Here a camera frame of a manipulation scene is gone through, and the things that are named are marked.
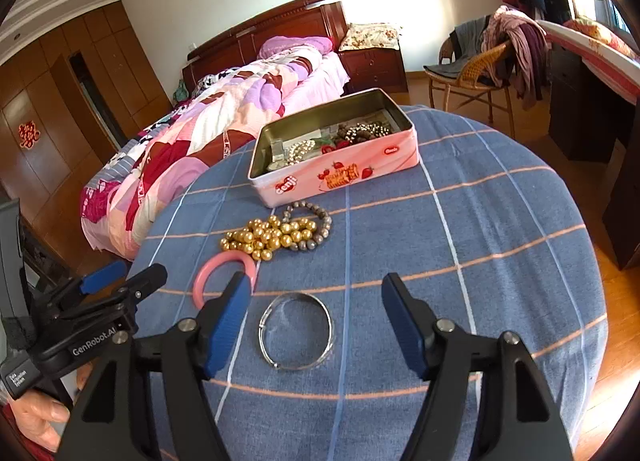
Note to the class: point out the floral pillow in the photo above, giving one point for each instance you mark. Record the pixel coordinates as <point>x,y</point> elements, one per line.
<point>372,36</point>

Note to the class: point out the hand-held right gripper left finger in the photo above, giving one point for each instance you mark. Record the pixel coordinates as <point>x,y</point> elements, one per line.
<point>227,321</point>

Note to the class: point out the wooden wardrobe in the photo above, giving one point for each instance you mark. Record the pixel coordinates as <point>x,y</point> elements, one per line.
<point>60,116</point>

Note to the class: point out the red paper wardrobe decoration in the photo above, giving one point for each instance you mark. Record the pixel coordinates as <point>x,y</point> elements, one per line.
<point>30,136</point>

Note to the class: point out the wooden bed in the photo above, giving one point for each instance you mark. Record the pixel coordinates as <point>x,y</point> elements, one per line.
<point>260,26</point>

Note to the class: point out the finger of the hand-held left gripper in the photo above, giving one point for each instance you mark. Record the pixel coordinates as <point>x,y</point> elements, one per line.
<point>102,277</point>
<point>147,281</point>

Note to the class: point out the wooden nightstand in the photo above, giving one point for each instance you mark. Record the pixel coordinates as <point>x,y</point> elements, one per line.
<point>375,71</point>

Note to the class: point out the pink pillow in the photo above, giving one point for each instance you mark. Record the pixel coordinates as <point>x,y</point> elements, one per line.
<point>295,45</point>

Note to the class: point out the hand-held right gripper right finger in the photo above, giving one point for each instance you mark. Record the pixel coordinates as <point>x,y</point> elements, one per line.
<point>405,326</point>

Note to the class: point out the red floral cushion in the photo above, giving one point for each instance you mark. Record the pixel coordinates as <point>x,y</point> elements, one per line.
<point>592,31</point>

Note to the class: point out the silver bangle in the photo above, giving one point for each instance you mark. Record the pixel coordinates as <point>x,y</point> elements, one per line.
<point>327,336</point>

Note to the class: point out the teal bag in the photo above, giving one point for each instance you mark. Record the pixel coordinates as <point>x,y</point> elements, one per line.
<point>180,92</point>

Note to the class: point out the pink tin box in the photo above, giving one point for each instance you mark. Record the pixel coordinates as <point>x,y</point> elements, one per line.
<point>320,178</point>

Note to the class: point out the dark wooden desk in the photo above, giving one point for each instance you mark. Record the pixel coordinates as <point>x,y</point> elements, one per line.
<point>580,111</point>

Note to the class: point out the blue plaid tablecloth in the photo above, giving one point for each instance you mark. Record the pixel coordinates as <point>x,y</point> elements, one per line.
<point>450,241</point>

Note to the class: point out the black and white patterned cloth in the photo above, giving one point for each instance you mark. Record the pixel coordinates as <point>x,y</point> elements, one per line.
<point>215,80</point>

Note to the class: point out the pink patchwork quilt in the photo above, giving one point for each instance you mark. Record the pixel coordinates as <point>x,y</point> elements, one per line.
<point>200,131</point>

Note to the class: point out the white and pink desk cloth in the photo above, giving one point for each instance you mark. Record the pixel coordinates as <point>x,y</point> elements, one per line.
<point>590,51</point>

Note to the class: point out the wicker chair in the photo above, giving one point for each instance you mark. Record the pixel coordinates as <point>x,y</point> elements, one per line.
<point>475,76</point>

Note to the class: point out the pink bangle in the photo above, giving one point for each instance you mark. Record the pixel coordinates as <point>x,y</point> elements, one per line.
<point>202,278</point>

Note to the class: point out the grey garment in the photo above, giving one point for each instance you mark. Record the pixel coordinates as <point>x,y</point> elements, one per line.
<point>460,51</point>

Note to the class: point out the person's left hand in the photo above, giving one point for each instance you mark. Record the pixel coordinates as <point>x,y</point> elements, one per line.
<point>32,416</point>

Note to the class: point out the pink and purple garments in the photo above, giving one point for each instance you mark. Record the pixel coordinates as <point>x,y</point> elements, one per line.
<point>520,41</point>

